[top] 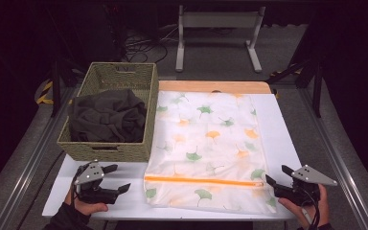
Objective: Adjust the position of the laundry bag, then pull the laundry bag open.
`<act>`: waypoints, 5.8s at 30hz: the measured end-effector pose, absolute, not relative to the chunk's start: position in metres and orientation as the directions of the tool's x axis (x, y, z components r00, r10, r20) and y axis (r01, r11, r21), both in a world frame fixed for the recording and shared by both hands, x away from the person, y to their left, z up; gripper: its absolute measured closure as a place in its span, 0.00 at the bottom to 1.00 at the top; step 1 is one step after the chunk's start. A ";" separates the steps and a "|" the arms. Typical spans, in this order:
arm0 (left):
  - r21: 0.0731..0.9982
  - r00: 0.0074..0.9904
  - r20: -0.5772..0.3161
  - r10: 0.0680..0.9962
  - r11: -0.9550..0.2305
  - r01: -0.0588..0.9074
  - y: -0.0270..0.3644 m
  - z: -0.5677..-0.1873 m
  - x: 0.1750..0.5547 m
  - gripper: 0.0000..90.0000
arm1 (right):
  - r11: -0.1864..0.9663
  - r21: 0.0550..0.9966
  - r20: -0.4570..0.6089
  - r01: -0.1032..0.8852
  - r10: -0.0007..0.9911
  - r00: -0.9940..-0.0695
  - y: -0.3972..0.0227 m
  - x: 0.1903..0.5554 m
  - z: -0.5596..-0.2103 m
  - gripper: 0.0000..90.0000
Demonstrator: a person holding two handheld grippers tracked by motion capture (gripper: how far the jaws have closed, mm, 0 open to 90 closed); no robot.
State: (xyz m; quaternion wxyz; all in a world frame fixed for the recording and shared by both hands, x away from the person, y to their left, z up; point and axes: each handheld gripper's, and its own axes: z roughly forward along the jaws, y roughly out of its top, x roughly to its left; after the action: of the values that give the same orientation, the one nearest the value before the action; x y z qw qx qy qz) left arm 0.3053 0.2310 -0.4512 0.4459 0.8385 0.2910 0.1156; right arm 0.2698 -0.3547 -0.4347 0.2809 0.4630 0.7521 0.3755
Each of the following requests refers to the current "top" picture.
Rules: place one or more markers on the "person's right hand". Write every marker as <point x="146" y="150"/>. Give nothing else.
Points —
<point x="322" y="207"/>

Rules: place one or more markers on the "dark grey garment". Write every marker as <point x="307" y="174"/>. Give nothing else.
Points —
<point x="108" y="115"/>

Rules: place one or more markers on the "aluminium rail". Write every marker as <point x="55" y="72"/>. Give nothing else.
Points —
<point x="32" y="166"/>
<point x="338" y="159"/>

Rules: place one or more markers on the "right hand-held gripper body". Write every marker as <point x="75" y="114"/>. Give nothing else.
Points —
<point x="303" y="188"/>

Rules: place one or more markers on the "person's left hand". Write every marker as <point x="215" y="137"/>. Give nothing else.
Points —
<point x="86" y="207"/>

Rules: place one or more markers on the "white board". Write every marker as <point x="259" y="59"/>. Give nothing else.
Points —
<point x="281" y="134"/>

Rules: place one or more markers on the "black stand with striped tape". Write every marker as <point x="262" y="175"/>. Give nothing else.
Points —
<point x="56" y="86"/>

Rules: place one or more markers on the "white metal stand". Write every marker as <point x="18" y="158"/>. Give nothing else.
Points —
<point x="217" y="19"/>

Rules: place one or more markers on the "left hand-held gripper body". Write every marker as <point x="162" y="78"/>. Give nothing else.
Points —
<point x="91" y="174"/>

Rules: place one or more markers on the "white leaf print laundry bag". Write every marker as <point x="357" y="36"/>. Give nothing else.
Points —
<point x="211" y="143"/>

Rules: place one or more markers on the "green woven basket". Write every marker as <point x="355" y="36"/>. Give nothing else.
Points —
<point x="89" y="148"/>

